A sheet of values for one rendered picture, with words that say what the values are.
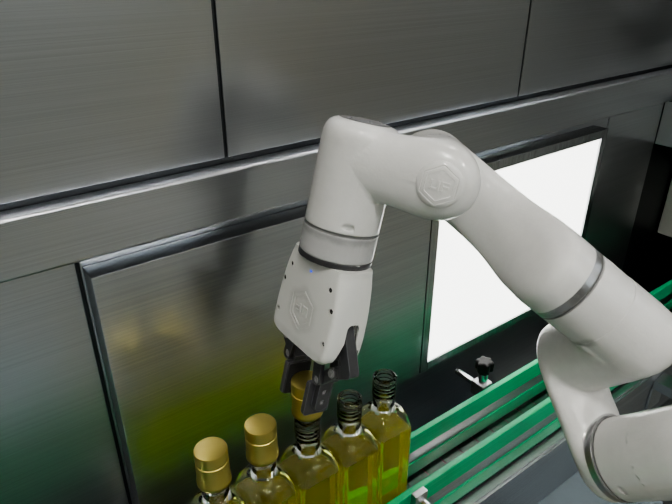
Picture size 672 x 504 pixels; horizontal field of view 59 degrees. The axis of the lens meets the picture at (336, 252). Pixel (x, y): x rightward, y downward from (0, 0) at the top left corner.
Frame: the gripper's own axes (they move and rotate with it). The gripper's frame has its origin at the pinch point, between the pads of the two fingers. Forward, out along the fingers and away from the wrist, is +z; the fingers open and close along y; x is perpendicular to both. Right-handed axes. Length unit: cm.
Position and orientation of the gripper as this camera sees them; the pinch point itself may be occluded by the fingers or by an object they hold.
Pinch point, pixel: (306, 385)
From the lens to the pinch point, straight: 66.1
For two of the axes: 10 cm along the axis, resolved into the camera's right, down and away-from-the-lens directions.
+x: 7.8, -0.3, 6.2
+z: -2.1, 9.3, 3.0
